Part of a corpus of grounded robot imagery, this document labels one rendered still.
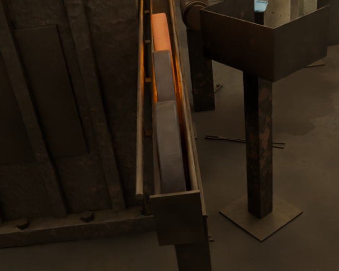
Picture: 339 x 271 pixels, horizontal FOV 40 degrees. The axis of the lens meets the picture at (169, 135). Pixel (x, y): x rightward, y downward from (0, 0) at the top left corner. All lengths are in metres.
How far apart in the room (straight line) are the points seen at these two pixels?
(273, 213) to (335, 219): 0.20
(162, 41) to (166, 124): 0.33
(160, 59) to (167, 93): 0.07
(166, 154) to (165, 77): 0.20
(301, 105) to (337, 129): 0.25
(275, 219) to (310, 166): 0.34
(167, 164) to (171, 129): 0.05
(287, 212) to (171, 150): 1.02
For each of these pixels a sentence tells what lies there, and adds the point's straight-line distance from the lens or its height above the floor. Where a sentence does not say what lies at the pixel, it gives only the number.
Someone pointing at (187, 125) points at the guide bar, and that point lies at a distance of 0.90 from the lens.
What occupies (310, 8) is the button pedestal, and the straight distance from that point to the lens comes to 2.58.
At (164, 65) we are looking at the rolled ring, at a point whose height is 0.77.
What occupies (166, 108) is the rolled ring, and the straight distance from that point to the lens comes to 0.72.
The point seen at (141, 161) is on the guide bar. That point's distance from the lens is 0.75.
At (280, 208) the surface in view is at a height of 0.01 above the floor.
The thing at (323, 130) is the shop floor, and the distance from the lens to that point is 2.09.
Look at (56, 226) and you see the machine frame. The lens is 1.64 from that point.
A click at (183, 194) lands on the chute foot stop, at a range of 0.69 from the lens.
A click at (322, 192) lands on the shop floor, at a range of 1.76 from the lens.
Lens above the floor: 1.11
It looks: 32 degrees down
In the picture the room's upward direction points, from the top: 8 degrees counter-clockwise
